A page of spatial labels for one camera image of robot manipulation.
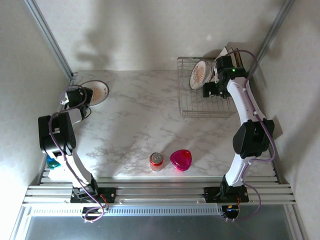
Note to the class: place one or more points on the aluminium frame post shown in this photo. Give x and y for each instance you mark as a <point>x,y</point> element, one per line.
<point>50,37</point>
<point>276,25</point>

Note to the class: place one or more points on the blue and green plastic cup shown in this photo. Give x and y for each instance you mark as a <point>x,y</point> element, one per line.
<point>53,163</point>

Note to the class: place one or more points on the red soda can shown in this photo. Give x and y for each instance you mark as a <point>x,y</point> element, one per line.
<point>156,162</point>

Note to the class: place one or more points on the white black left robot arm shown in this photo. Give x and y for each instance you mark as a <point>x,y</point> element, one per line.
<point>57,135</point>

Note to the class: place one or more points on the aluminium extrusion base frame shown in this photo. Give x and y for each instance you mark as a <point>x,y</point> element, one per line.
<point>160,192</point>

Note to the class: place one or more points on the black round module blue light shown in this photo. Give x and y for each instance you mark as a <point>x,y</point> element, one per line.
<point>230,212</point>

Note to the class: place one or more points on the round plate with orange pattern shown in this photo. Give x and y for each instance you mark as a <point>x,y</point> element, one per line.
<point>100,91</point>
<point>198,75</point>

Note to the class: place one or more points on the square white plate black rim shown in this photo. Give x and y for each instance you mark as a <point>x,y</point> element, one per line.
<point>225,53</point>

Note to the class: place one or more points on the grey metal sheet panel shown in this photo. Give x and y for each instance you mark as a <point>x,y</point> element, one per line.
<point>160,228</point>

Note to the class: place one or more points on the pink heart-shaped plastic container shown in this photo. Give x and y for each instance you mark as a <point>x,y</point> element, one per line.
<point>181,160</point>

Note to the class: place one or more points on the white packet blue print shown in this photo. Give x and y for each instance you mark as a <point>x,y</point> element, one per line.
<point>57,175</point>

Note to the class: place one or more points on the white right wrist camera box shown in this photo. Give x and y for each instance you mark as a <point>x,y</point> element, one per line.
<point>214,75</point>

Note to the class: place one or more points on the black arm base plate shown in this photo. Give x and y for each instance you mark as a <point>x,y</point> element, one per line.
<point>212,193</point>
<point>110,194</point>

